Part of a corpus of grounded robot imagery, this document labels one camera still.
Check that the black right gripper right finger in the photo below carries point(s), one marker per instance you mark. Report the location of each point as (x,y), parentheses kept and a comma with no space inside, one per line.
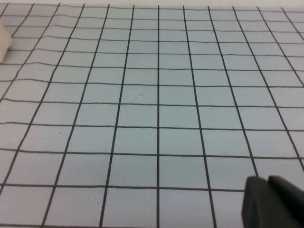
(287,204)

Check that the cream canvas pencil case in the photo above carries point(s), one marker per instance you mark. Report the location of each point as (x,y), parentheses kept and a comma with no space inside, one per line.
(4,42)

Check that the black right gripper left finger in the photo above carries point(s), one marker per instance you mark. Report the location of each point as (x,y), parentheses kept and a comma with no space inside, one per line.
(255,204)

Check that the grey grid table mat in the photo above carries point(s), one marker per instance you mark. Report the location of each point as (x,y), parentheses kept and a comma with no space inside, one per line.
(156,107)

